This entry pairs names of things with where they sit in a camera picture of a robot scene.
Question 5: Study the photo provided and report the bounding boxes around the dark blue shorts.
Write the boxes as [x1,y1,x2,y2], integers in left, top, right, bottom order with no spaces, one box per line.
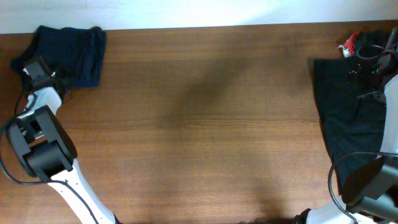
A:
[11,26,107,88]

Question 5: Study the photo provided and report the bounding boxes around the black garment on table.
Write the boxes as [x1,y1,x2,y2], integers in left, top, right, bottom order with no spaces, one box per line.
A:
[312,29,396,190]

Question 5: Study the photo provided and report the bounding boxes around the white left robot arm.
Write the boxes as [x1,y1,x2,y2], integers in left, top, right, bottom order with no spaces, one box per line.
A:
[1,57,119,223]

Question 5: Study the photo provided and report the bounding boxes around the red and white cloth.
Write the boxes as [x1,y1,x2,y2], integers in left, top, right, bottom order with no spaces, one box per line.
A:
[338,32,359,58]

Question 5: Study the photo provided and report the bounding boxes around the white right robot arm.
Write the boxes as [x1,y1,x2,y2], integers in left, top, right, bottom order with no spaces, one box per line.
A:
[293,44,397,223]

